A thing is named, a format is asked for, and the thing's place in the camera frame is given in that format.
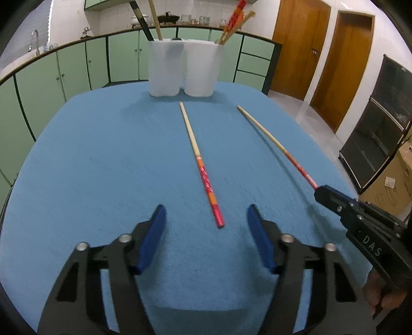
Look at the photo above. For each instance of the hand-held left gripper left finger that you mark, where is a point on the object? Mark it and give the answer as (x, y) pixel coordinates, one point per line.
(151, 238)

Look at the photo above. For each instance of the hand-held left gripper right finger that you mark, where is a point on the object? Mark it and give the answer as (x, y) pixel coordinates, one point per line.
(260, 238)

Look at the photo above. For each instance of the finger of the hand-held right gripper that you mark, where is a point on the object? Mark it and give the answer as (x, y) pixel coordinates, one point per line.
(334, 199)

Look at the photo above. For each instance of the red patterned chopstick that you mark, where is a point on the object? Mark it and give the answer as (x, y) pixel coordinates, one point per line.
(206, 180)
(235, 14)
(280, 148)

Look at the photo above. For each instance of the white double utensil holder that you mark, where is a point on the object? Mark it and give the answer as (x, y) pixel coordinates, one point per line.
(199, 71)

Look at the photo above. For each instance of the black chopstick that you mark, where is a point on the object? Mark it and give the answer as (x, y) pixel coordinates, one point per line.
(143, 22)

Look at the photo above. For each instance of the person's right hand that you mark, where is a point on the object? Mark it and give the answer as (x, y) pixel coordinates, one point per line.
(383, 294)

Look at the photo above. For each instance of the cardboard box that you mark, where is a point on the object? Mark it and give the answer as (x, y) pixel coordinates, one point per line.
(392, 183)

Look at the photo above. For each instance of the black glass cabinet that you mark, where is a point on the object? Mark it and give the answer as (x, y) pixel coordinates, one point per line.
(376, 129)

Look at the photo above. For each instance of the blue mat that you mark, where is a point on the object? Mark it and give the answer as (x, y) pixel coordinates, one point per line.
(96, 161)

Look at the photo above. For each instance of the wooden door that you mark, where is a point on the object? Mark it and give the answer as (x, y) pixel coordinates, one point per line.
(299, 48)
(341, 71)

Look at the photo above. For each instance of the green lower kitchen cabinets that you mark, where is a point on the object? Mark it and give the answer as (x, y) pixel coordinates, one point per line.
(77, 71)

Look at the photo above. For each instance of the green kitchen cabinets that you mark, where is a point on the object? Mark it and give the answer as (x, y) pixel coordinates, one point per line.
(103, 3)
(77, 71)

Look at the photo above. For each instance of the metal kettle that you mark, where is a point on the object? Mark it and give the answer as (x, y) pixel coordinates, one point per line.
(86, 33)

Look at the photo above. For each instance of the white cooking pot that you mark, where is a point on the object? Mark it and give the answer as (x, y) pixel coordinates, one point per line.
(136, 20)

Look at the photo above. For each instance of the black wok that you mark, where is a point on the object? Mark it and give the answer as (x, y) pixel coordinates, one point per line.
(169, 17)

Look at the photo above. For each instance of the patterned jar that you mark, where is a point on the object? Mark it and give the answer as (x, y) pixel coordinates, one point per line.
(185, 19)
(204, 20)

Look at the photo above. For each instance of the metal faucet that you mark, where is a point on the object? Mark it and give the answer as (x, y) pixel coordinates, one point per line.
(36, 42)

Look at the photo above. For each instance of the green upper kitchen cabinets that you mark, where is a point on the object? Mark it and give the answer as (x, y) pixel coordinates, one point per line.
(103, 3)

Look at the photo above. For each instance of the white window blinds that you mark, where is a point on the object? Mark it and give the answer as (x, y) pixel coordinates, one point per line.
(29, 22)

